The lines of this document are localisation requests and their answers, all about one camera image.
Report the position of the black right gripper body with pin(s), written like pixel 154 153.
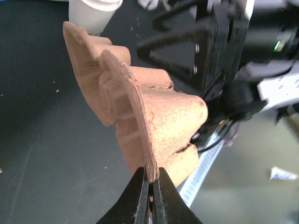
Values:
pixel 268 34

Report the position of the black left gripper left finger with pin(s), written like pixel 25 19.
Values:
pixel 133 205

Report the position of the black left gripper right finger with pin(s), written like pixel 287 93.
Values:
pixel 168 206

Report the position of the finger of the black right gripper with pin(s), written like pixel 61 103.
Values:
pixel 188 53
pixel 198 9

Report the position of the brown pulp cup carrier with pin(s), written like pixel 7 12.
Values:
pixel 154 123

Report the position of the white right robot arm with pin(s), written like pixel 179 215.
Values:
pixel 282 93

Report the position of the white slotted cable rail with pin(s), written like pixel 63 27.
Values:
pixel 193 183

